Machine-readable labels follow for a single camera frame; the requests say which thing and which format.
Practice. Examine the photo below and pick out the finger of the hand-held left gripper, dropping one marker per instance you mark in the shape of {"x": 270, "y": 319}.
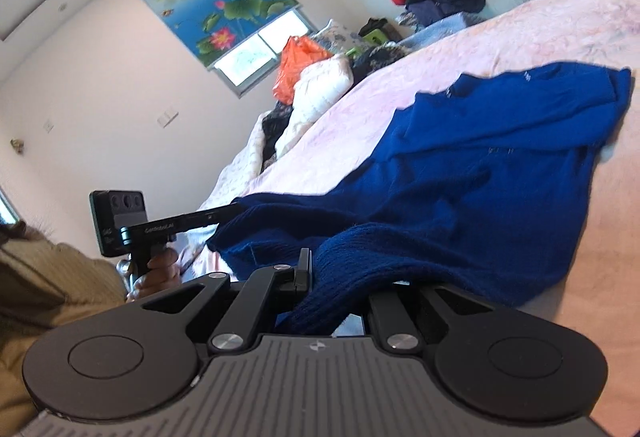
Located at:
{"x": 222, "y": 212}

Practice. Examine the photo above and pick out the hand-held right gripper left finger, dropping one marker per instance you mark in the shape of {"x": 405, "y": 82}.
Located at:
{"x": 303, "y": 269}

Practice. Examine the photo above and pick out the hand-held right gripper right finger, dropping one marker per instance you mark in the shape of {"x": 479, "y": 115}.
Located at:
{"x": 392, "y": 319}

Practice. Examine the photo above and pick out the blue beaded sweater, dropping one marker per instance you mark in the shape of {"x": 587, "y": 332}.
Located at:
{"x": 450, "y": 177}

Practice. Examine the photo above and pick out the person's left forearm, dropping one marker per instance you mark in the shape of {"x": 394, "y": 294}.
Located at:
{"x": 50, "y": 297}

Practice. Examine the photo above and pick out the person's left hand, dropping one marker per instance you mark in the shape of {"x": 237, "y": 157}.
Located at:
{"x": 162, "y": 272}

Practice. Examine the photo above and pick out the white floral sheet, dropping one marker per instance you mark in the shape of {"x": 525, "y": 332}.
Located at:
{"x": 240, "y": 167}

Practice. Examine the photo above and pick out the dark printed cloth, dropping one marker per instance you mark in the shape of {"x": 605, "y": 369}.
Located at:
{"x": 275, "y": 127}

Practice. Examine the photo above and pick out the window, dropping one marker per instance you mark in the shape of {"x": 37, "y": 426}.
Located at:
{"x": 245, "y": 62}

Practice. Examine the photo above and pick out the white quilted comforter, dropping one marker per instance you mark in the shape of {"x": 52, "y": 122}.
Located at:
{"x": 320, "y": 82}

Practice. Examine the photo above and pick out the orange plastic bag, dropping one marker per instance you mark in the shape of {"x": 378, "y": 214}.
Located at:
{"x": 295, "y": 62}

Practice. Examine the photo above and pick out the floral pillow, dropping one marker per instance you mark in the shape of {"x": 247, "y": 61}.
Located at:
{"x": 335, "y": 34}

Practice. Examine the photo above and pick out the lotus print roller blind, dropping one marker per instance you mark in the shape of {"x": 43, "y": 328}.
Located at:
{"x": 215, "y": 2}

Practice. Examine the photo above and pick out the dark patterned cloth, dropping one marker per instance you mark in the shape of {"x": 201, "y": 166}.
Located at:
{"x": 380, "y": 59}

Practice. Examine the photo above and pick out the green box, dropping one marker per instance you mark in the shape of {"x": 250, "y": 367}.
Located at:
{"x": 377, "y": 36}

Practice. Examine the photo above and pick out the small black handbag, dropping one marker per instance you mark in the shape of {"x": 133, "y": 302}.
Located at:
{"x": 374, "y": 24}

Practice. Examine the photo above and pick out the light blue towel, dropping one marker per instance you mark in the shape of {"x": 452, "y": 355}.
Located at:
{"x": 445, "y": 24}

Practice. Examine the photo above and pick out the white wall switch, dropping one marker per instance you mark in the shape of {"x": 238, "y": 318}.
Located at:
{"x": 48, "y": 125}
{"x": 167, "y": 118}

